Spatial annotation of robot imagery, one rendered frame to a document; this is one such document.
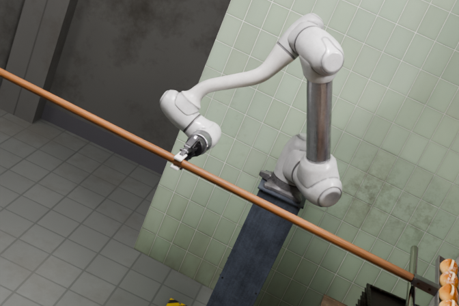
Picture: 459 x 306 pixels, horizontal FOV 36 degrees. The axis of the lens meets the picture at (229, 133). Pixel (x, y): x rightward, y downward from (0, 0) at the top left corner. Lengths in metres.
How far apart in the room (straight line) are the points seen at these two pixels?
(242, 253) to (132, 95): 2.08
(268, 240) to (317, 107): 0.75
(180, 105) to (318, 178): 0.63
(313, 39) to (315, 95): 0.23
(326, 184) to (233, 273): 0.71
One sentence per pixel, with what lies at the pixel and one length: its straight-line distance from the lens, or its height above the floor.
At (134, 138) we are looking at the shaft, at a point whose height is 1.20.
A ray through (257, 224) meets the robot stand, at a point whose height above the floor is 0.83.
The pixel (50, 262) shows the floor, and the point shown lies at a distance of 3.92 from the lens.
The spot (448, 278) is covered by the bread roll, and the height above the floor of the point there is 1.22.
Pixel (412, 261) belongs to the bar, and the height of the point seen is 1.17.
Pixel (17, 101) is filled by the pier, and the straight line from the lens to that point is 5.28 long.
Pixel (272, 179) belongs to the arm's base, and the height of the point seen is 1.03.
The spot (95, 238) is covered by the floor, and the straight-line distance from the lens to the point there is 4.22.
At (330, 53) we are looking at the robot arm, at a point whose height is 1.73.
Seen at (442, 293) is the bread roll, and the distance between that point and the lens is 2.56.
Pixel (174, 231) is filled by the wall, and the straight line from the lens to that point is 4.10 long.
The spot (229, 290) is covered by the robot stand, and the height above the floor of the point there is 0.45.
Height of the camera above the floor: 2.27
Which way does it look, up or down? 21 degrees down
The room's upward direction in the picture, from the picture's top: 23 degrees clockwise
